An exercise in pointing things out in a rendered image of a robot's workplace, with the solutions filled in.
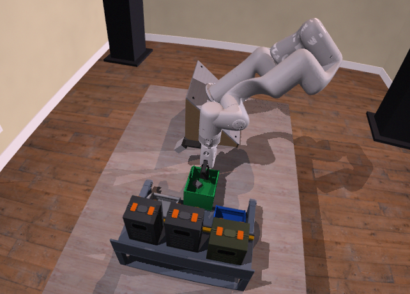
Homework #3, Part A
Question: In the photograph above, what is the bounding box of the green bin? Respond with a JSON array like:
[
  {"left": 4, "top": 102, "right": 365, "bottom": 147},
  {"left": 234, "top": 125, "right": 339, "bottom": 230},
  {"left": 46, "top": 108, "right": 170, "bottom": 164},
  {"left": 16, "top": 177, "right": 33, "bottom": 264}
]
[{"left": 183, "top": 166, "right": 220, "bottom": 211}]

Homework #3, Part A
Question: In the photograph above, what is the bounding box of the orange flat bar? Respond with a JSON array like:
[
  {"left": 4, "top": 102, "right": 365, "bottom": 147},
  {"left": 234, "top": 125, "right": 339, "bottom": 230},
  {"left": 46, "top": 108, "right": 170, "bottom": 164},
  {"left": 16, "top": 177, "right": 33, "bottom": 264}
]
[{"left": 202, "top": 227, "right": 254, "bottom": 240}]

